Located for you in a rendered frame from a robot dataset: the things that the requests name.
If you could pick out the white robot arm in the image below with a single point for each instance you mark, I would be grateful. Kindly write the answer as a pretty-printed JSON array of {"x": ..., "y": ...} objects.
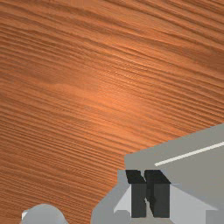
[{"x": 43, "y": 215}]

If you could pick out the pale grey cabinet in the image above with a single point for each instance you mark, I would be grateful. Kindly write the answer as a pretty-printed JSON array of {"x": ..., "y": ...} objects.
[{"x": 192, "y": 172}]

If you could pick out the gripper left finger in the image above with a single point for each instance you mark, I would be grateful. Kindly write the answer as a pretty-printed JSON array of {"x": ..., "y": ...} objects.
[{"x": 137, "y": 195}]

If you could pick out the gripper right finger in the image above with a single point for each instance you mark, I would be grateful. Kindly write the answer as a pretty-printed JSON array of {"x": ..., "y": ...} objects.
[{"x": 163, "y": 198}]

